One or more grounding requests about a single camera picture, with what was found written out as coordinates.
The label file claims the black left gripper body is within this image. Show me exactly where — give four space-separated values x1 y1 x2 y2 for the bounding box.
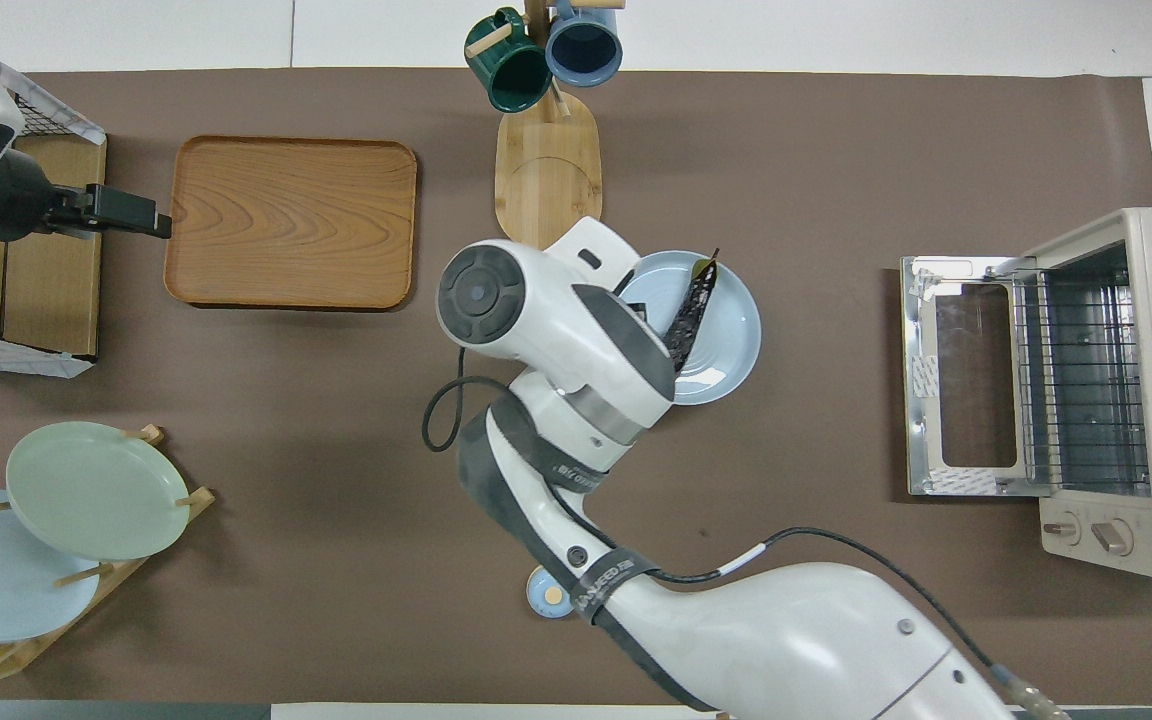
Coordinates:
46 183 161 235

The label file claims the dark purple eggplant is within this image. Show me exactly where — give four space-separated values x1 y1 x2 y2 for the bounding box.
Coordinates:
661 248 722 377

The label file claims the glass oven door with handle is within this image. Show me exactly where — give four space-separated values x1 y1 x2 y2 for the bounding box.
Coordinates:
901 255 1053 499

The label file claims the wooden serving tray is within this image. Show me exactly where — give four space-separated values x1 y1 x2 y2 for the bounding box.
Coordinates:
164 135 418 311

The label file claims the wooden mug tree stand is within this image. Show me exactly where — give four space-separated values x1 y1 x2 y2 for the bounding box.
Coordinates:
466 0 627 256

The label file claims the brown table mat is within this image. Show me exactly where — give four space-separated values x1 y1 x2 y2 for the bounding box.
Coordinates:
0 68 1152 706

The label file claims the blue mug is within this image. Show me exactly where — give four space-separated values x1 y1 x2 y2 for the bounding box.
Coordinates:
545 0 624 88

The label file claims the dark green mug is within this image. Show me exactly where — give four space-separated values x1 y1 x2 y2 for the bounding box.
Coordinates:
464 8 554 113

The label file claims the pale green plate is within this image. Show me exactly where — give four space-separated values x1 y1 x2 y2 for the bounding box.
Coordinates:
6 421 191 561

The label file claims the wooden plate rack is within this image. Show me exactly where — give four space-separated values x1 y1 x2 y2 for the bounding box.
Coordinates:
0 425 215 686

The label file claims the light blue racked plate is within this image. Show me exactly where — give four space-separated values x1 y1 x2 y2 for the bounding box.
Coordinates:
0 488 102 643

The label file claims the wooden shelf with wire basket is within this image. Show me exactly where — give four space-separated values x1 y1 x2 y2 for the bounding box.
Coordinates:
0 22 107 379

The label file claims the metal oven wire rack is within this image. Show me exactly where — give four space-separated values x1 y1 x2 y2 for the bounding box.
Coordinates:
1016 255 1152 493

